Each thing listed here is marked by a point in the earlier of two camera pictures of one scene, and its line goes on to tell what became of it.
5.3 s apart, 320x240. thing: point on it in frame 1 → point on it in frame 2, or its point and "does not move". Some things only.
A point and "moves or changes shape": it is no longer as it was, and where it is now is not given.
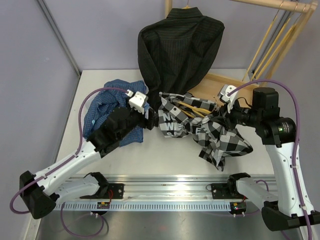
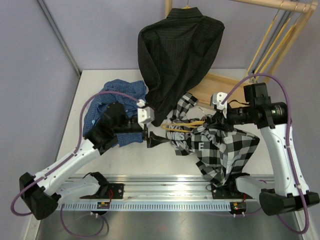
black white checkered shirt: (182, 115) moves or changes shape
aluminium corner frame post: (59, 35) does not move
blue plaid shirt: (100, 103) does not move
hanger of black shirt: (187, 7) does not move
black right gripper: (229, 118) → (220, 120)
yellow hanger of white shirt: (277, 58) does not move
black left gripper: (149, 123) → (153, 140)
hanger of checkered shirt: (196, 110) → (184, 127)
